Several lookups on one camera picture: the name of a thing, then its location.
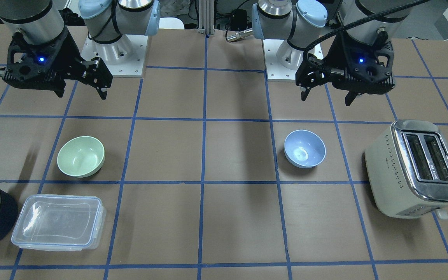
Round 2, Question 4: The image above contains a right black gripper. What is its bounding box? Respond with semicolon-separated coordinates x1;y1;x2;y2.
2;27;113;100

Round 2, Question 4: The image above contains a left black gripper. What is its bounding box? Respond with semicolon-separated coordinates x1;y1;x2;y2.
295;30;396;106

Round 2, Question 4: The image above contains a blue bowl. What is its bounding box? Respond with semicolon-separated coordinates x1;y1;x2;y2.
284;129;326;169

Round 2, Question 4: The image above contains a green bowl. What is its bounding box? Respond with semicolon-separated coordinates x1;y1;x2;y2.
57;135;106;178

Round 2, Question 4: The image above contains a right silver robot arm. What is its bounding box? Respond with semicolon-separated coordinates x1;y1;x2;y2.
0;0;160;100

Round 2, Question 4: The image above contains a cream and chrome toaster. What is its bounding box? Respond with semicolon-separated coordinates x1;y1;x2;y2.
363;119;448;220

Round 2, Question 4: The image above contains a clear plastic lidded container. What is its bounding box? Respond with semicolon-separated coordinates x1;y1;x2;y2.
11;194;107;252

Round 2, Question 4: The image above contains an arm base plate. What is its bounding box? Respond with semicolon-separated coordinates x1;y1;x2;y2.
81;34;150;78
262;39;303;82

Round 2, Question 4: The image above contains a black braided cable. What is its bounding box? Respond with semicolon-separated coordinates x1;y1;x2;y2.
303;0;431;70

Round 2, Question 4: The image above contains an aluminium frame post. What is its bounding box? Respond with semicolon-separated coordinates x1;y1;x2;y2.
197;0;215;38

